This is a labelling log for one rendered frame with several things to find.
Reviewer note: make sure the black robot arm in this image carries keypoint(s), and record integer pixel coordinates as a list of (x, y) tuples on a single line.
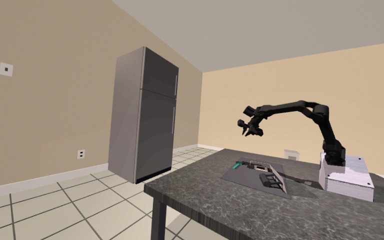
[(335, 152)]

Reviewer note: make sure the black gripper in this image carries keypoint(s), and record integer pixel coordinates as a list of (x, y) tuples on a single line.
[(242, 123)]

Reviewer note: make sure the beige square tile with dark blue centre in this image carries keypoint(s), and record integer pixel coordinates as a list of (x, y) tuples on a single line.
[(262, 168)]

